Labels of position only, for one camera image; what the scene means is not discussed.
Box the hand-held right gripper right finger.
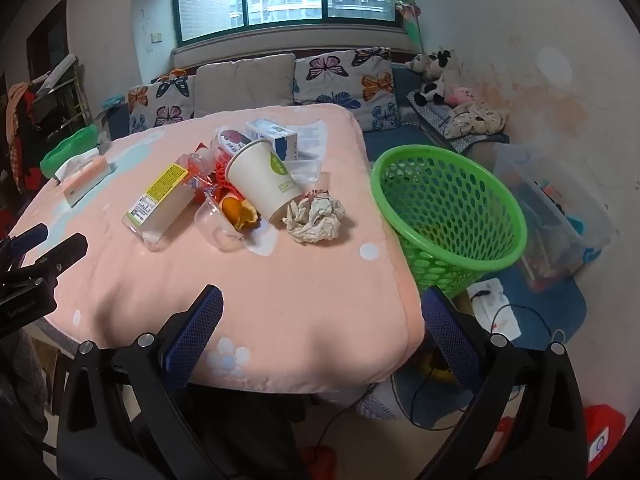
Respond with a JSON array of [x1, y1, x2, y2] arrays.
[[421, 285, 588, 480]]

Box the pink plush toy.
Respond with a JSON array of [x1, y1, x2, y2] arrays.
[[447, 86, 481, 107]]

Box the spotted beige cloth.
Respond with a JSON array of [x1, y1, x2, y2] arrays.
[[442, 101, 510, 140]]

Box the clear plastic cup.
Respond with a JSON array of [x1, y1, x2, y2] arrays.
[[194, 192, 261, 253]]

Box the colourful pinwheel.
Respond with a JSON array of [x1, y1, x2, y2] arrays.
[[392, 0, 426, 48]]

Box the grey plush toy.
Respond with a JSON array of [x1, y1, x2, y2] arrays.
[[404, 53, 436, 74]]

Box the small butterfly print pillow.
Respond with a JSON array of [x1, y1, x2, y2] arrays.
[[127, 74, 197, 136]]

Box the white paper ball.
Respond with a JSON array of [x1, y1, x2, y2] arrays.
[[281, 190, 347, 245]]

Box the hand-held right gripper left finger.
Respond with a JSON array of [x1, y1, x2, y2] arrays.
[[57, 284, 224, 480]]

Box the clear plastic container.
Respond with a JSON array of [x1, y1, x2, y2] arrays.
[[285, 120, 332, 186]]

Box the clear jelly cup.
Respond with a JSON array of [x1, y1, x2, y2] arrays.
[[210, 128, 253, 163]]

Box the cow plush toy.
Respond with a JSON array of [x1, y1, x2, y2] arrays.
[[417, 49, 467, 107]]

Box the white blue milk carton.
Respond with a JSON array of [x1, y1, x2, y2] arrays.
[[245, 119, 300, 161]]

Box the blue sofa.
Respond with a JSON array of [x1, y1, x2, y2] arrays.
[[102, 62, 511, 163]]

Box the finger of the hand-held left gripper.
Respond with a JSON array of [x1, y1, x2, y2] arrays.
[[0, 224, 50, 267], [9, 233, 89, 283]]

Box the grey star print stool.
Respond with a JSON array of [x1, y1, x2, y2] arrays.
[[357, 380, 401, 419]]

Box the green plastic mesh basket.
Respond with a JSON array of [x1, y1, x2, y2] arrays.
[[370, 144, 529, 301]]

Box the beige cushion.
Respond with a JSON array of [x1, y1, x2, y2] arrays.
[[194, 53, 297, 118]]

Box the orange snack wrapper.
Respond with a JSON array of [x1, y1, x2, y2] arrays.
[[196, 142, 241, 196]]

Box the orange peel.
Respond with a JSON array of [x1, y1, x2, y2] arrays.
[[220, 197, 261, 233]]

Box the clear bottle yellow label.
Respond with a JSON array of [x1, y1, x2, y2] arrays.
[[121, 152, 217, 253]]

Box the large butterfly print pillow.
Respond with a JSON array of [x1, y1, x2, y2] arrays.
[[292, 47, 401, 133]]

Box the hanging orange clothes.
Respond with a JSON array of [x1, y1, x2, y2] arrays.
[[5, 82, 37, 181]]

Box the white plastic bag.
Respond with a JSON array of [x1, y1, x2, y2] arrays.
[[467, 277, 522, 341]]

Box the blue floor mat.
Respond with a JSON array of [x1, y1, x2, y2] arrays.
[[395, 270, 587, 431]]

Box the metal rack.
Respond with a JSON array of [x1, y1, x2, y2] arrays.
[[30, 55, 96, 133]]

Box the white paper cup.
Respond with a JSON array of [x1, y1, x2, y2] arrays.
[[225, 139, 304, 225]]

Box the pile of colourful toys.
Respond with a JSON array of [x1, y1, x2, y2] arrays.
[[520, 180, 601, 286]]

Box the pink tissue pack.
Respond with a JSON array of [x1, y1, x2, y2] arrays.
[[55, 152, 112, 207]]

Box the clear plastic storage bin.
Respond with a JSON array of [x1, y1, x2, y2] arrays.
[[492, 145, 619, 293]]

